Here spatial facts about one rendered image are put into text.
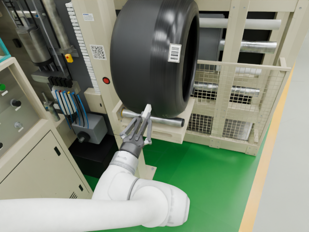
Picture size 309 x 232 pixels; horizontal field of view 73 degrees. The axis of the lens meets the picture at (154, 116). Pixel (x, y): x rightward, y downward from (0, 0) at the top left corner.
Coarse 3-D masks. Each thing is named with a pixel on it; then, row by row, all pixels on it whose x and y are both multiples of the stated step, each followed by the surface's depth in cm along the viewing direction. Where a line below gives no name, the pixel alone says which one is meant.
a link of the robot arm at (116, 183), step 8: (112, 168) 65; (120, 168) 65; (104, 176) 63; (112, 176) 63; (120, 176) 62; (128, 176) 63; (104, 184) 61; (112, 184) 61; (120, 184) 60; (128, 184) 60; (96, 192) 61; (104, 192) 60; (112, 192) 59; (120, 192) 59; (128, 192) 59
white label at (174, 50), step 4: (172, 44) 71; (176, 44) 71; (172, 48) 71; (176, 48) 72; (180, 48) 72; (172, 52) 72; (176, 52) 72; (172, 56) 72; (176, 56) 72; (168, 60) 72; (172, 60) 72; (176, 60) 72
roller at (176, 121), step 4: (124, 112) 112; (128, 112) 111; (132, 112) 111; (124, 116) 113; (128, 116) 112; (132, 116) 111; (136, 116) 110; (152, 116) 107; (156, 116) 107; (152, 120) 108; (156, 120) 107; (160, 120) 106; (164, 120) 105; (168, 120) 105; (172, 120) 104; (176, 120) 104; (180, 120) 103; (184, 120) 105; (168, 124) 106; (172, 124) 105; (176, 124) 104; (180, 124) 103
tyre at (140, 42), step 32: (128, 0) 81; (160, 0) 76; (192, 0) 83; (128, 32) 75; (160, 32) 71; (192, 32) 111; (128, 64) 77; (160, 64) 73; (192, 64) 115; (128, 96) 85; (160, 96) 79
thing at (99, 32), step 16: (80, 0) 85; (96, 0) 83; (112, 0) 92; (80, 16) 90; (96, 16) 87; (112, 16) 94; (96, 32) 92; (96, 64) 105; (112, 96) 117; (112, 128) 138; (144, 176) 183
